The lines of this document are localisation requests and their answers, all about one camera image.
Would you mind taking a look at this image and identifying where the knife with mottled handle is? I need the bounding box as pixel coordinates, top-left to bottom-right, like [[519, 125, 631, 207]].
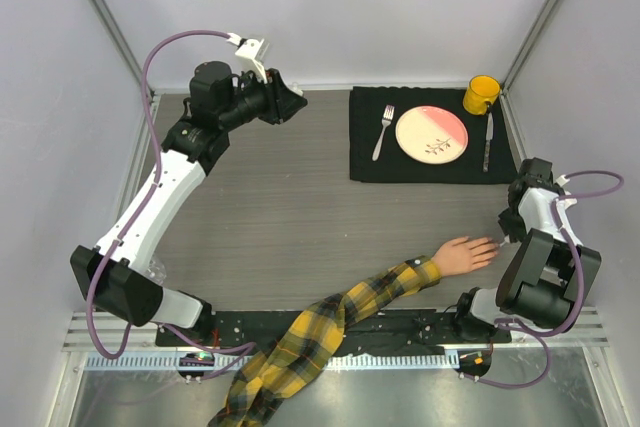
[[482, 111, 494, 173]]

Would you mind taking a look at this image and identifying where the silver fork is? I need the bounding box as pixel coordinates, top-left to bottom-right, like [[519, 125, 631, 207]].
[[371, 105, 395, 162]]

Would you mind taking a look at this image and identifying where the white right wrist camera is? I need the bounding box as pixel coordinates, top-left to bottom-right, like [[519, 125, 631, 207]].
[[555, 174, 578, 210]]

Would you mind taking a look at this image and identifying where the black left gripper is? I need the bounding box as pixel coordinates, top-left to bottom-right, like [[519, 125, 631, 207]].
[[219, 65, 307, 132]]

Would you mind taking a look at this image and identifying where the white slotted cable duct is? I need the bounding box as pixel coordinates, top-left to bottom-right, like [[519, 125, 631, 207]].
[[84, 351, 461, 373]]

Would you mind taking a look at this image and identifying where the yellow mug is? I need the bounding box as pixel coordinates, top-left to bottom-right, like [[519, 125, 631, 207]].
[[463, 75, 501, 116]]

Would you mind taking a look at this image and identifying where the mannequin hand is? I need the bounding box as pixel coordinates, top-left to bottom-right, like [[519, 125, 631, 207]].
[[432, 237, 499, 277]]

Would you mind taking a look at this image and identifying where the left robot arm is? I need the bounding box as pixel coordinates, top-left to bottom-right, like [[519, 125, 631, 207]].
[[70, 61, 307, 346]]

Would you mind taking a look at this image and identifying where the pink and cream plate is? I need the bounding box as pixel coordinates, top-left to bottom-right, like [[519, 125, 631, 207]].
[[395, 106, 469, 165]]

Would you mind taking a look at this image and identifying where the yellow plaid shirt sleeve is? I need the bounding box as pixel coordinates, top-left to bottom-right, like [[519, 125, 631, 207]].
[[208, 256, 442, 426]]

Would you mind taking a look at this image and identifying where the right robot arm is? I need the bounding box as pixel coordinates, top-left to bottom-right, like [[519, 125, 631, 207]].
[[451, 158, 602, 342]]

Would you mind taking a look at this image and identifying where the aluminium frame rail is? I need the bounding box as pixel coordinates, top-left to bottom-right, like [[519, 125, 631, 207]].
[[63, 305, 606, 359]]

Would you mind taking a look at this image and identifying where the clear plastic cup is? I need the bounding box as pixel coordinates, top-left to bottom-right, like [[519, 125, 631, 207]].
[[148, 258, 166, 285]]

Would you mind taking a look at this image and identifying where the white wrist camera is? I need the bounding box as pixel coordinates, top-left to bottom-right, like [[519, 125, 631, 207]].
[[227, 33, 269, 83], [555, 174, 578, 210]]

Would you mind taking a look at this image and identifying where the clear nail polish bottle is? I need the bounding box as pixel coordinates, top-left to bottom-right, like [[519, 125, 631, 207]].
[[291, 83, 304, 96]]

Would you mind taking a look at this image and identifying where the black cloth placemat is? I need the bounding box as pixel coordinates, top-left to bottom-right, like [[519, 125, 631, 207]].
[[349, 87, 517, 185]]

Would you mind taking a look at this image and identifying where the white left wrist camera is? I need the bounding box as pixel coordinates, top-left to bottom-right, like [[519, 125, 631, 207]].
[[227, 33, 269, 83]]

